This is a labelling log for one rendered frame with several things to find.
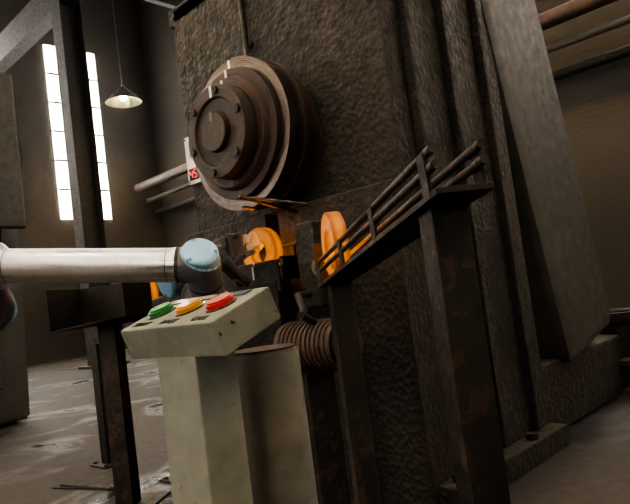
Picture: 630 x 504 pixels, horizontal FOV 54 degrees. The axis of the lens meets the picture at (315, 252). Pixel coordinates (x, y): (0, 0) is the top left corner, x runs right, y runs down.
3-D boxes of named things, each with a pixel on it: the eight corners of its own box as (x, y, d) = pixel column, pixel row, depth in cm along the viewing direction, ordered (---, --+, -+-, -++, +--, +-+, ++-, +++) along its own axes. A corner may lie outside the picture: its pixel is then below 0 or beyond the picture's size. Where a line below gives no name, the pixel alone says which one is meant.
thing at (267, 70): (217, 222, 211) (201, 87, 214) (315, 194, 178) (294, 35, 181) (201, 222, 206) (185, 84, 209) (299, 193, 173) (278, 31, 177)
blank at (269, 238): (246, 235, 199) (238, 235, 197) (278, 221, 189) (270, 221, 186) (255, 282, 197) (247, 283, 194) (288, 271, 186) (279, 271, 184)
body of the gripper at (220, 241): (243, 230, 182) (212, 243, 174) (252, 257, 184) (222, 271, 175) (227, 234, 188) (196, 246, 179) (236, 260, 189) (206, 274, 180)
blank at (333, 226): (346, 290, 145) (332, 292, 145) (331, 242, 155) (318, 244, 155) (353, 245, 134) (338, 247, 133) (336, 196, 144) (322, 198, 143)
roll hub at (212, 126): (206, 188, 197) (195, 102, 199) (263, 167, 178) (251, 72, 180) (191, 187, 193) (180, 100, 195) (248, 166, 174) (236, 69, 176)
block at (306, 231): (328, 305, 181) (317, 224, 183) (348, 303, 176) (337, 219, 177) (302, 309, 174) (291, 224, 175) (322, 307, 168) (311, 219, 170)
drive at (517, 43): (461, 384, 340) (416, 70, 352) (648, 387, 275) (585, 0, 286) (333, 432, 266) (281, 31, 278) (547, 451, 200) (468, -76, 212)
